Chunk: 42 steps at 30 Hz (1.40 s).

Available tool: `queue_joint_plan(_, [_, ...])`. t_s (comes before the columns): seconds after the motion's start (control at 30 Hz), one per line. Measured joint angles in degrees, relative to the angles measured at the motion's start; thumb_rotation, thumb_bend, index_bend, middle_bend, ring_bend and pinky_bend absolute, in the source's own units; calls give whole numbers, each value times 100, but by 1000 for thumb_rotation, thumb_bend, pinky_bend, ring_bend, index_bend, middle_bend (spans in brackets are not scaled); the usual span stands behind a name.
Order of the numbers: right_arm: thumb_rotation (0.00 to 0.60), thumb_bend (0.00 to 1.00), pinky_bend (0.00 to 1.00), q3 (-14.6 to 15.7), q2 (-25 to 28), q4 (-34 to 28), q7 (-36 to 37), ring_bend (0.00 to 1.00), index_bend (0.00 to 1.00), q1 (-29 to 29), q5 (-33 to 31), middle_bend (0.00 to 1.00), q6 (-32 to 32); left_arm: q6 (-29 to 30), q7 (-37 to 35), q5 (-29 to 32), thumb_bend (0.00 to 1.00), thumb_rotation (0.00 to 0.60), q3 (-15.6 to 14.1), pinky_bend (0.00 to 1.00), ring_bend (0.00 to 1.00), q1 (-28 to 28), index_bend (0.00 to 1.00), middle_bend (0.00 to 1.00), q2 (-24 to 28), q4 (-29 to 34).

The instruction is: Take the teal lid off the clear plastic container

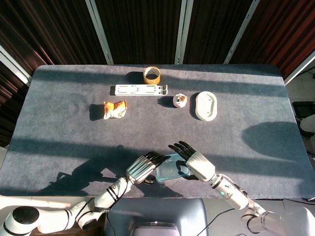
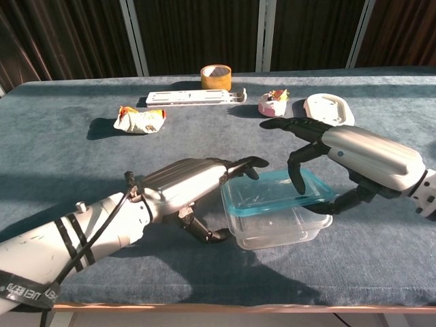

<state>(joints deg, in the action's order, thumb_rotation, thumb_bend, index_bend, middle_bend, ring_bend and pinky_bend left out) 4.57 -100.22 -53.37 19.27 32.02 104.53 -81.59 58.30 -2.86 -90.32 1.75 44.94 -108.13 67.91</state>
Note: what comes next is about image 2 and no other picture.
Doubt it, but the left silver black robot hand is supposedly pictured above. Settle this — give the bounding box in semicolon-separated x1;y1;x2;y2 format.
134;156;270;245

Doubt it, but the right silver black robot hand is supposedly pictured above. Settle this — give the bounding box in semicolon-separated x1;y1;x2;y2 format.
259;117;429;216

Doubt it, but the teal square container lid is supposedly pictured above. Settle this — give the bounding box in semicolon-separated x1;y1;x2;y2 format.
220;167;339;217

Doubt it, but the clear plastic food container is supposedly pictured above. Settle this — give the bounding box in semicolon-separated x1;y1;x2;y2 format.
228;200;334;251

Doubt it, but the white oval plastic dish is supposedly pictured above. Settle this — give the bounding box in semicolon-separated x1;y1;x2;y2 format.
302;93;356;127

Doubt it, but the crumpled orange white snack wrapper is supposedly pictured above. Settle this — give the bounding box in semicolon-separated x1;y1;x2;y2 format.
112;105;168;135

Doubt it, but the brown packing tape roll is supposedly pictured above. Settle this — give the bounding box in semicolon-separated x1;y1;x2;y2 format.
200;65;233;91

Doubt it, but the small pink toy cake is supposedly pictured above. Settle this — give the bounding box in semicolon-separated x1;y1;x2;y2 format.
258;89;291;118

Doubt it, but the blue-grey tablecloth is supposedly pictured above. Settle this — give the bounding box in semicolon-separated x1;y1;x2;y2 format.
0;65;436;307

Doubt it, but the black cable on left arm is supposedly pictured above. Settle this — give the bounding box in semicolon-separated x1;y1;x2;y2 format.
40;170;142;327

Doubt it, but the white metal window post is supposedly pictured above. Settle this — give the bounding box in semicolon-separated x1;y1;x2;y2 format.
255;0;278;73
345;0;376;69
118;0;151;77

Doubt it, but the black strap with white print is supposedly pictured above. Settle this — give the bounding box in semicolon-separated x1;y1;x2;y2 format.
0;270;61;313

